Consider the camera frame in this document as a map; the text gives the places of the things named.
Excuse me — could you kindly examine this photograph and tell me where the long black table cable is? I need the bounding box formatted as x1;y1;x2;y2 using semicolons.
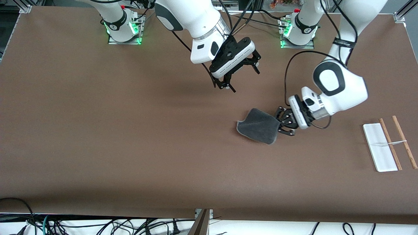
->
243;16;288;29

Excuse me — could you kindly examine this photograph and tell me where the black base cable bundle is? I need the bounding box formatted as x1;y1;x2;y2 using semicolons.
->
126;2;157;23

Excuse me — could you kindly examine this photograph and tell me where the orange background object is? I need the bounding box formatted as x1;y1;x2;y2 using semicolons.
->
269;0;294;9

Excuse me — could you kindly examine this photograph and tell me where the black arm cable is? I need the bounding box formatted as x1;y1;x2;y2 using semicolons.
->
284;0;358;129
168;0;258;88

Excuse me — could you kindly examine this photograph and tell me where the black floor cable with plug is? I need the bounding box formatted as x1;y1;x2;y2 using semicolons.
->
144;219;182;235

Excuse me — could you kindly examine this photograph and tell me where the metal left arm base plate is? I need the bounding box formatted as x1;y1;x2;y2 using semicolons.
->
280;18;315;49

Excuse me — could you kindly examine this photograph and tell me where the white rack with wooden bars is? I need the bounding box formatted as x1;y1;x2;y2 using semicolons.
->
362;116;418;172

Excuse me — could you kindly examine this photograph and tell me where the grey and pink towel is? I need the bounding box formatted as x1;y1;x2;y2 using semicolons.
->
236;108;281;145

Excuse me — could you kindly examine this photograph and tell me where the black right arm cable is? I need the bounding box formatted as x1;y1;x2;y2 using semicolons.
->
168;0;258;88

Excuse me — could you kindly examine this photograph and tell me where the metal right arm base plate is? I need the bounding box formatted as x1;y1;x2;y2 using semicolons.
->
108;15;143;45

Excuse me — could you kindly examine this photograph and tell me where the black looped floor cable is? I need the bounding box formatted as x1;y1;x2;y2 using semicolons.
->
0;197;36;235

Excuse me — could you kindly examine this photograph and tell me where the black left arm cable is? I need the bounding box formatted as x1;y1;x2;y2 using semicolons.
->
284;0;358;129

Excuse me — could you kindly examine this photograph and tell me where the short black table cable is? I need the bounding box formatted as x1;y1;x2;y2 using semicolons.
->
260;9;285;21

